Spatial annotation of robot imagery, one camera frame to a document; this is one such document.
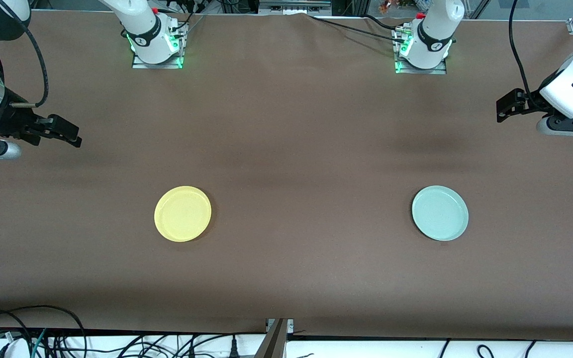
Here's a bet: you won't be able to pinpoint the aluminium profile beam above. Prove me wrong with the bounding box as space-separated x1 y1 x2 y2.
254 318 295 358

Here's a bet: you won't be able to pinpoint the colourful toys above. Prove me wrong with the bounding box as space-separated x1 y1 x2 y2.
378 0 417 13

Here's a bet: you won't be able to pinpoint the grey metal rail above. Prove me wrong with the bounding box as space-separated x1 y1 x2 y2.
259 0 332 16

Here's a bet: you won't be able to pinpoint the brown table cover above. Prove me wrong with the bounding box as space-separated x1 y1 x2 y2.
0 10 573 342

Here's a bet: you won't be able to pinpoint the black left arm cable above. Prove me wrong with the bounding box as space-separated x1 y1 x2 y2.
508 0 548 109

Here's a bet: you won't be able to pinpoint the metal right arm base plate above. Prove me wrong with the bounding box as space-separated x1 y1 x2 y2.
132 21 185 70

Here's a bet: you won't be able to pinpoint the pale green plate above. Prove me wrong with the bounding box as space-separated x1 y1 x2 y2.
411 185 469 242

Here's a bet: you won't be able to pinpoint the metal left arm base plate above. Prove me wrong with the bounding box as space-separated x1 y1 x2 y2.
394 25 448 76

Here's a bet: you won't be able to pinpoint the yellow plate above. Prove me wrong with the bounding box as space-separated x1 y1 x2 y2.
154 186 212 243

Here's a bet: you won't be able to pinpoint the long black looping cable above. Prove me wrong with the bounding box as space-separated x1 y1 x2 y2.
0 304 88 358

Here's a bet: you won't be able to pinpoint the green cable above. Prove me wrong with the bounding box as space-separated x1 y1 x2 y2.
30 328 49 358

